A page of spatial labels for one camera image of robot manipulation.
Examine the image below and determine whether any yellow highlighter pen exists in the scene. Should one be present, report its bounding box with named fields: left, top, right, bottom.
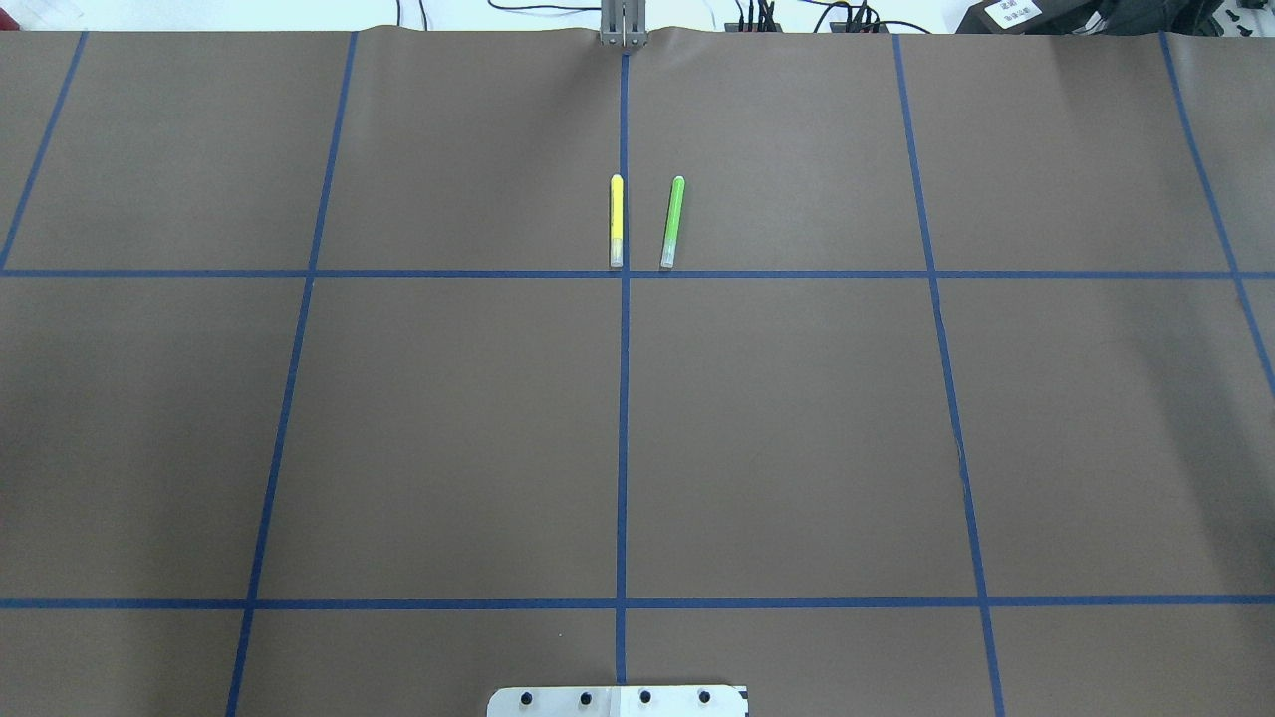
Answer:
left=609, top=174, right=626, bottom=269

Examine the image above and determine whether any green highlighter pen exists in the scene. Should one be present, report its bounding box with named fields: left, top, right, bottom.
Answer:
left=659, top=175, right=686, bottom=270

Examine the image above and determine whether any black usb hub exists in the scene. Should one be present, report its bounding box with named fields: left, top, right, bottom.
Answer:
left=723, top=6, right=784, bottom=33

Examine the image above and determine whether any aluminium frame post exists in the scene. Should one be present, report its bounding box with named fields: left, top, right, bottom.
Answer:
left=601, top=0, right=649, bottom=51

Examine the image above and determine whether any white camera stand pillar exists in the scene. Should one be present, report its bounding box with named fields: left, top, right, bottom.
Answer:
left=486, top=684, right=750, bottom=716

